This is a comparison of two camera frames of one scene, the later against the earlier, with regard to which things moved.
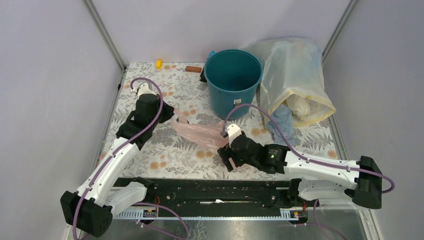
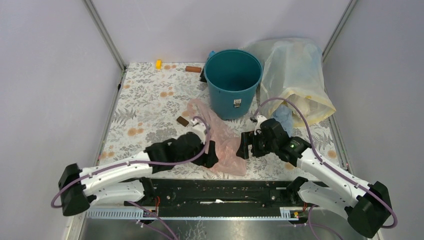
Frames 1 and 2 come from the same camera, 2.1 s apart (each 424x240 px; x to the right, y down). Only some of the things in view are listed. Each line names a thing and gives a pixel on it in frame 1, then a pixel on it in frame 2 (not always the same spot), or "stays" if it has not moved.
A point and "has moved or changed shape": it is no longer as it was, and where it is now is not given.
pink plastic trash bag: [207, 135] has moved or changed shape
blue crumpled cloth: [283, 114] stays
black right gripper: [224, 153] -> [246, 139]
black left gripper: [169, 112] -> [208, 160]
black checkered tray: [203, 77] stays
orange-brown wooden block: [193, 69] stays
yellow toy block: [158, 64] stays
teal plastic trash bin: [232, 76] stays
